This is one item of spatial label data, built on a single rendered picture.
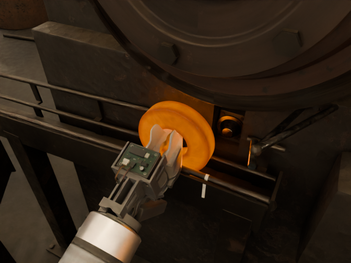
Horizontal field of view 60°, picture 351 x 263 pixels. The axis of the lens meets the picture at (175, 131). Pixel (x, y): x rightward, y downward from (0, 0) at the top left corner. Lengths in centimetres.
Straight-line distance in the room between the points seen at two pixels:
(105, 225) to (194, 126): 22
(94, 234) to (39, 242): 97
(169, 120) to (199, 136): 6
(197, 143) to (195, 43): 27
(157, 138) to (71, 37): 30
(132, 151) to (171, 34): 22
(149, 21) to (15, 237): 125
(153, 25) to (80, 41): 38
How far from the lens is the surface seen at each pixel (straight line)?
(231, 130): 62
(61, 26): 78
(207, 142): 55
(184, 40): 33
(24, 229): 148
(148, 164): 48
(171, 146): 53
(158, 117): 56
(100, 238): 46
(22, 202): 158
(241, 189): 56
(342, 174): 53
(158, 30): 34
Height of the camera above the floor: 115
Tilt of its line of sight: 41 degrees down
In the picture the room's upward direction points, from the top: straight up
